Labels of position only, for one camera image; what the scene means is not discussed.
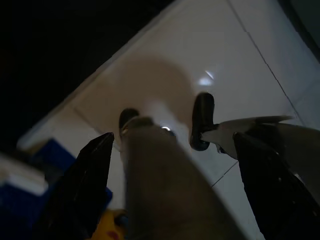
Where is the black robot foot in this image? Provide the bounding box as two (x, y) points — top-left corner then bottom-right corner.
(190, 92), (216, 152)
(118, 108), (140, 137)

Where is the yellow red-printed packet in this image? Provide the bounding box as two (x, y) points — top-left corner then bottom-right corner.
(91, 209), (130, 240)

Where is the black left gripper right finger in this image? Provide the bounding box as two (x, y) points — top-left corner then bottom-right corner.
(232, 131), (320, 240)

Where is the silver left robot leg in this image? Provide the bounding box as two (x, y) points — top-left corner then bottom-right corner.
(122, 116), (241, 240)

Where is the black right robot foot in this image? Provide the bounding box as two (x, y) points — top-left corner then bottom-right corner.
(190, 92), (216, 152)

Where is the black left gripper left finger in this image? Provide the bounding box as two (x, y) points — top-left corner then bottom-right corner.
(32, 132), (116, 240)

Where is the blue plastic crate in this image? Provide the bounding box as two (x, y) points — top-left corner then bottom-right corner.
(0, 138), (113, 240)

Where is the black left robot foot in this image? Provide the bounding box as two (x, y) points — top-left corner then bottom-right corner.
(118, 108), (140, 137)

